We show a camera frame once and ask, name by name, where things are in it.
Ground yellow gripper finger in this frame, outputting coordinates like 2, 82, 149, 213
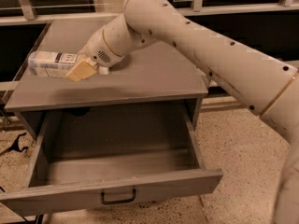
66, 57, 97, 82

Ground clear plastic water bottle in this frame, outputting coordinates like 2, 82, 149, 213
27, 50, 109, 79

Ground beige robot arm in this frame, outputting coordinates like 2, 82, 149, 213
66, 0, 299, 224

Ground open grey top drawer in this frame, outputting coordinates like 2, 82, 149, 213
1, 101, 222, 217

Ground grey metal cabinet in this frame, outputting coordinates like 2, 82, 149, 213
4, 14, 209, 141

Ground metal window railing frame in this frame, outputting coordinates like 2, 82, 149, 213
1, 0, 299, 26

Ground black drawer handle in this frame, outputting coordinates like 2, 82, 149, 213
100, 189, 136, 205

